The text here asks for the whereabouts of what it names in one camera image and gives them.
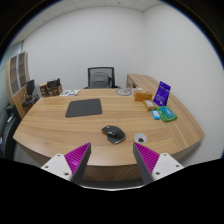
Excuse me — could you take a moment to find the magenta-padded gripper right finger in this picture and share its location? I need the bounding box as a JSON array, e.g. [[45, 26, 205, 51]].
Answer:
[[132, 142, 185, 186]]

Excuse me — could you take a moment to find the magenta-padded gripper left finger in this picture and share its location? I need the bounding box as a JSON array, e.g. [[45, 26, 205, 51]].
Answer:
[[41, 142, 92, 186]]

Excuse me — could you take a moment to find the black computer mouse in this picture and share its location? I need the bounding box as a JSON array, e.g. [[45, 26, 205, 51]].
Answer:
[[101, 124, 127, 145]]

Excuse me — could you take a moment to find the dark grey mouse pad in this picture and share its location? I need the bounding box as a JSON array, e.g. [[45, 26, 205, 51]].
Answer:
[[64, 97, 104, 119]]

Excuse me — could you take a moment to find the small blue box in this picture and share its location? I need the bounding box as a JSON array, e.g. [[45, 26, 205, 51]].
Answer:
[[151, 109, 162, 121]]

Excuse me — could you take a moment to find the green packet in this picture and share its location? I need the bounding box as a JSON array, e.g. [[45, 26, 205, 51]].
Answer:
[[155, 105, 178, 123]]

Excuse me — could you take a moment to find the black padded office chair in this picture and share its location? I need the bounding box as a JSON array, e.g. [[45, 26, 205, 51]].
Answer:
[[0, 104, 23, 160]]

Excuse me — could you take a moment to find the purple standing card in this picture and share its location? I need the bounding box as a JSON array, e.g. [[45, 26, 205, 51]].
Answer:
[[153, 80, 172, 107]]

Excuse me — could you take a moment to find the orange-brown box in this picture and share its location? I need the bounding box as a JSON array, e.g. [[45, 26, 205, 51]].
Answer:
[[133, 89, 154, 102]]

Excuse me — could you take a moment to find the white green printed leaflet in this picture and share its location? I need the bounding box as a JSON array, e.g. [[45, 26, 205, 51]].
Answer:
[[59, 88, 81, 98]]

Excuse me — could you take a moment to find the large brown cardboard box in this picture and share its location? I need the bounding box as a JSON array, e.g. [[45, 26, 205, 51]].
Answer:
[[47, 84, 64, 98]]

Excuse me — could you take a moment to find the small brown cardboard box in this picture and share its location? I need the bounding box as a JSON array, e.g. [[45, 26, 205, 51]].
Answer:
[[39, 82, 49, 98]]

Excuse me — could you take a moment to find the black cardboard box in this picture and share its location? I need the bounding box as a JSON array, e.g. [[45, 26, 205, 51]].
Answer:
[[46, 78, 62, 90]]

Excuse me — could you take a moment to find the round grey disc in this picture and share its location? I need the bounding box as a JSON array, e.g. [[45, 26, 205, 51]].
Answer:
[[115, 87, 134, 97]]

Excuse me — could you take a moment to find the small black chair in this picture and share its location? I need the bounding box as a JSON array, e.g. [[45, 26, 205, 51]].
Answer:
[[21, 79, 40, 108]]

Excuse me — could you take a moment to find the wooden side desk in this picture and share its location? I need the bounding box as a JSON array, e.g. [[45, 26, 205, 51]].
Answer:
[[125, 73, 161, 91]]

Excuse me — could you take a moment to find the grey backpack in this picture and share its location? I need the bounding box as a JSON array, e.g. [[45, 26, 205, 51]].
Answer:
[[89, 71, 110, 89]]

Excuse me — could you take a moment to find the wooden shelf unit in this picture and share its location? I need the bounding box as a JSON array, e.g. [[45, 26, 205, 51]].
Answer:
[[4, 50, 31, 119]]

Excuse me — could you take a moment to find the black mesh office chair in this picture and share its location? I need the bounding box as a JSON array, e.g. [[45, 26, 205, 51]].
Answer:
[[83, 66, 121, 90]]

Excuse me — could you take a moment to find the round desk cable grommet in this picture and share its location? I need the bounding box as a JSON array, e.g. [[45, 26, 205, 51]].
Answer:
[[133, 132, 148, 144]]

